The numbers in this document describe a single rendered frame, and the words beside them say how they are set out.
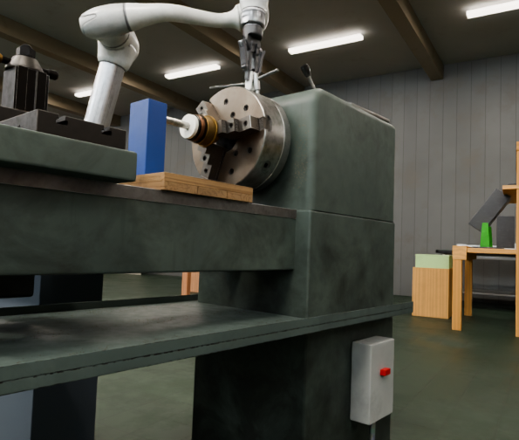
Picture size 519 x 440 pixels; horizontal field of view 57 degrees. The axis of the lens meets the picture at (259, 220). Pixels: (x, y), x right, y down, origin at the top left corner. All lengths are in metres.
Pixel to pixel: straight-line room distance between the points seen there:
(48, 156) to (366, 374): 1.21
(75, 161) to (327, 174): 0.85
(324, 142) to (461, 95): 7.46
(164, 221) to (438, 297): 5.11
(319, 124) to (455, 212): 7.13
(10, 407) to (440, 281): 4.96
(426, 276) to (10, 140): 5.48
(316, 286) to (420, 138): 7.50
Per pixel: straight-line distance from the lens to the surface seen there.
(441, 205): 8.59
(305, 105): 1.51
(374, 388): 1.71
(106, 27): 1.94
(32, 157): 0.87
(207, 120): 1.39
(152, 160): 1.24
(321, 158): 1.49
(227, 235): 1.23
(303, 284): 1.43
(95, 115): 2.00
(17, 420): 1.82
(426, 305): 6.02
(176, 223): 1.11
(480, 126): 8.72
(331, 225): 1.52
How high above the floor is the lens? 0.75
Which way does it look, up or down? 3 degrees up
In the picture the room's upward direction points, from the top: 2 degrees clockwise
